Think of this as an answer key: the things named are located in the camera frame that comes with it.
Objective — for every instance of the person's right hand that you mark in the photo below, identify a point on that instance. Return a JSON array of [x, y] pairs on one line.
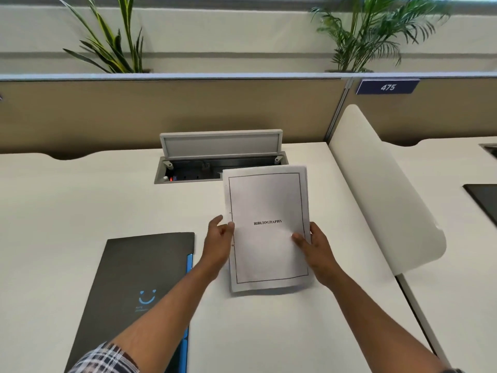
[[316, 254]]

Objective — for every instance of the person's left hand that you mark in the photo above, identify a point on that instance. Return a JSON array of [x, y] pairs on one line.
[[214, 244]]

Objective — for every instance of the person's left thumb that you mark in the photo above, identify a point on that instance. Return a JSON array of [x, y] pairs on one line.
[[216, 221]]

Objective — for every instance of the person's right thumb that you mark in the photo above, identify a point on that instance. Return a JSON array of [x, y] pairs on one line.
[[300, 241]]

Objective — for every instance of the white bordered paper stack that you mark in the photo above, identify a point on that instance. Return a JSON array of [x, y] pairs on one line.
[[268, 213]]

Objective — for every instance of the person's left forearm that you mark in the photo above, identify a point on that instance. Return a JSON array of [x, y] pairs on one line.
[[163, 306]]

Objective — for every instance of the person's right forearm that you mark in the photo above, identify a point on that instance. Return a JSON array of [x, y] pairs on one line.
[[380, 322]]

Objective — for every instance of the white curved desk divider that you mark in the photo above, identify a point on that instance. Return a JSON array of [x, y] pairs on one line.
[[380, 190]]

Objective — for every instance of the dark grey folder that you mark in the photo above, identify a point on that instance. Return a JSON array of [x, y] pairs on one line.
[[128, 299]]

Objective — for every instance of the beige partition panel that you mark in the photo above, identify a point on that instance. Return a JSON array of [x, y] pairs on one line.
[[171, 112], [442, 112]]

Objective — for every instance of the blue number sign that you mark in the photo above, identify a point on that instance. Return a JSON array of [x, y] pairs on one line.
[[387, 87]]

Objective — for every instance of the plaid shirt sleeve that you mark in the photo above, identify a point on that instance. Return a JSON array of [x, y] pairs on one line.
[[103, 361]]

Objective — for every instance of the black mat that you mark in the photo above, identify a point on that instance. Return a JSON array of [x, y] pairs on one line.
[[483, 200]]

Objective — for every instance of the striped leaf potted plant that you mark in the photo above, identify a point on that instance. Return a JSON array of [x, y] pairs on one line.
[[110, 42]]

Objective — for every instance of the green palm potted plant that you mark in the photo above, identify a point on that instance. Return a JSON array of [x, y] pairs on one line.
[[361, 34]]

